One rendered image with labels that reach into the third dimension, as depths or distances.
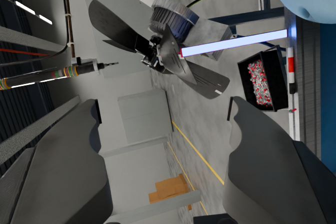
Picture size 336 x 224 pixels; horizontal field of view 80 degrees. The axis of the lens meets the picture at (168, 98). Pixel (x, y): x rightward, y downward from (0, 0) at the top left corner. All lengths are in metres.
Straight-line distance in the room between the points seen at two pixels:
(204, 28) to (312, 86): 0.44
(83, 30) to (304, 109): 12.97
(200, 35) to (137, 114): 7.34
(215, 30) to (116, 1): 5.80
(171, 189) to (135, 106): 3.62
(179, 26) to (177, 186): 8.18
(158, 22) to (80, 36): 12.44
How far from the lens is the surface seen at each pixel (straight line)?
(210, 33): 0.87
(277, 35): 0.69
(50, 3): 13.99
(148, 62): 0.93
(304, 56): 0.72
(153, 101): 8.06
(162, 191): 8.80
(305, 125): 0.78
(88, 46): 13.19
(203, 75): 0.95
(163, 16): 0.93
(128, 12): 6.50
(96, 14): 0.88
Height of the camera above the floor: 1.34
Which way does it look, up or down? 10 degrees down
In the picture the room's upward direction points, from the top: 103 degrees counter-clockwise
